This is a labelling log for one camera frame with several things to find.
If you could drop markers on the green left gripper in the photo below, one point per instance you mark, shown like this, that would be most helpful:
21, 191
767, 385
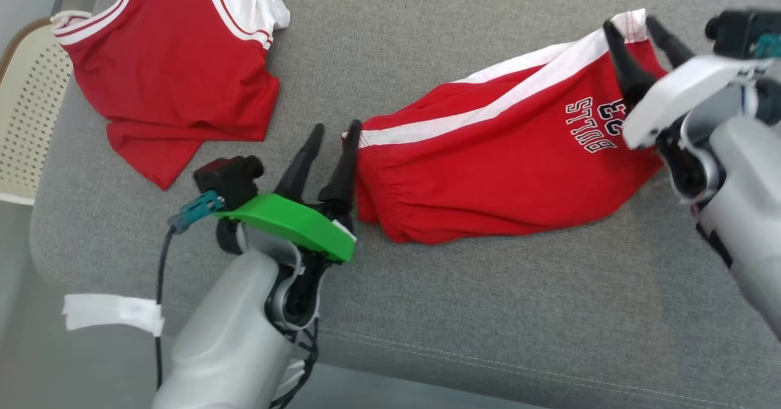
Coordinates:
287, 220

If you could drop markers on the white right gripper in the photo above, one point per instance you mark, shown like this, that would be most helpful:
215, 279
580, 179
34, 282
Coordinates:
677, 88

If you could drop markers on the red shorts with white stripe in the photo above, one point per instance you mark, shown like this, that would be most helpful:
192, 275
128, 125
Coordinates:
476, 171

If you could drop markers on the red and white t-shirt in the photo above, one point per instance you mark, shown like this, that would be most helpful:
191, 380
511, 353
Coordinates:
177, 73

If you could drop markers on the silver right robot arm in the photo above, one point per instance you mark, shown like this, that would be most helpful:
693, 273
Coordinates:
750, 183

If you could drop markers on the grey fabric sofa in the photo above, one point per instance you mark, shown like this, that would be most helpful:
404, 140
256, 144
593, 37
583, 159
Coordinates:
488, 311

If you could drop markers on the white tape flag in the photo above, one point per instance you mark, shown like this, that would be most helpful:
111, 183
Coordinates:
110, 311

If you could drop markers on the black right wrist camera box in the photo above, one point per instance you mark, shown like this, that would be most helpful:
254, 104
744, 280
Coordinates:
738, 30

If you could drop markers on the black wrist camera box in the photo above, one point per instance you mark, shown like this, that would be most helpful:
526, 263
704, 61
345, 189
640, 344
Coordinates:
738, 30
229, 180

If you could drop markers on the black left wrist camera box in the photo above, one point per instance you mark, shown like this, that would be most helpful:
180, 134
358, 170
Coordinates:
229, 180

